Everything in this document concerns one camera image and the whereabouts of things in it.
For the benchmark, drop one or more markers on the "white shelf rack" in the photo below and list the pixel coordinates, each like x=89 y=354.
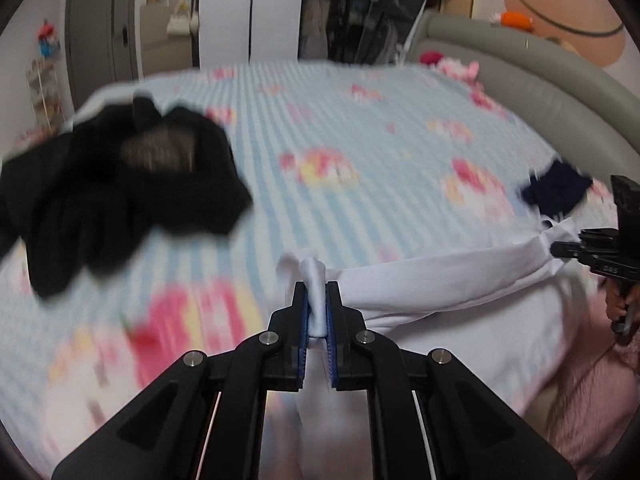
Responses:
x=45 y=95

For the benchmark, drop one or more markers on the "person's right forearm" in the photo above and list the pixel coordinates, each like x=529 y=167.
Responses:
x=627 y=385

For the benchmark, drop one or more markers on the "blue checked cartoon blanket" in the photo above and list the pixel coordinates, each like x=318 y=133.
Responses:
x=325 y=125

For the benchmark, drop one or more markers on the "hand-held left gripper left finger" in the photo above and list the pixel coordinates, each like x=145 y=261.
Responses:
x=300 y=340

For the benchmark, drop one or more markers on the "person's right hand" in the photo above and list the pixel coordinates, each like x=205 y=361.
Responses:
x=617 y=305

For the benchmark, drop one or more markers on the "grey padded headboard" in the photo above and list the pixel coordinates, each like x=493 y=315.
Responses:
x=550 y=90

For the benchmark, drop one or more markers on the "white wardrobe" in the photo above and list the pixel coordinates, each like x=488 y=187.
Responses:
x=250 y=15

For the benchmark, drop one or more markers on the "glass door wardrobe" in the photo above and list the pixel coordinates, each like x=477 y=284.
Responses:
x=350 y=25

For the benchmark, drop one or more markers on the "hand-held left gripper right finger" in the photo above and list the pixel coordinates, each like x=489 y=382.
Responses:
x=332 y=340

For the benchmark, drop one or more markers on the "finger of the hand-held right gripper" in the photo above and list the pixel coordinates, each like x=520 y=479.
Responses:
x=567 y=250

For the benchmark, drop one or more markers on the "black fleece garment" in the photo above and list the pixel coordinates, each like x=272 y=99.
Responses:
x=65 y=220

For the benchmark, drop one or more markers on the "round peach wall decoration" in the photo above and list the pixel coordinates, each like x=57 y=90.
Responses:
x=560 y=0

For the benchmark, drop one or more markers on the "red and blue plush toy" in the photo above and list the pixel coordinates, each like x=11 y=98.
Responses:
x=50 y=40

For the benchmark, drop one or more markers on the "navy folded garment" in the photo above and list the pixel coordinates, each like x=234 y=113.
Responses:
x=555 y=190

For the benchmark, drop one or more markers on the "white handbag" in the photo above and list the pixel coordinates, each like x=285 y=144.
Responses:
x=179 y=25

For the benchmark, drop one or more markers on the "grey door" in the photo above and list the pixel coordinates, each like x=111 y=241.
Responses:
x=95 y=35

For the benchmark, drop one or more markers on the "pink plush toy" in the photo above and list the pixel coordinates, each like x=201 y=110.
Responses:
x=457 y=69

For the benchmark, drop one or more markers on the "beige cabinet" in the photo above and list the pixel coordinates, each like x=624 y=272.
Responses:
x=165 y=55

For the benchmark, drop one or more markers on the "white shirt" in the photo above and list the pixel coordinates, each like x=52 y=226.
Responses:
x=425 y=280

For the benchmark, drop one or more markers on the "black zip jacket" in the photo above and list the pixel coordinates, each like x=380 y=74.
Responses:
x=200 y=185

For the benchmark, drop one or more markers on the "orange plush toy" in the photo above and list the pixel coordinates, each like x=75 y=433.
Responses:
x=517 y=20

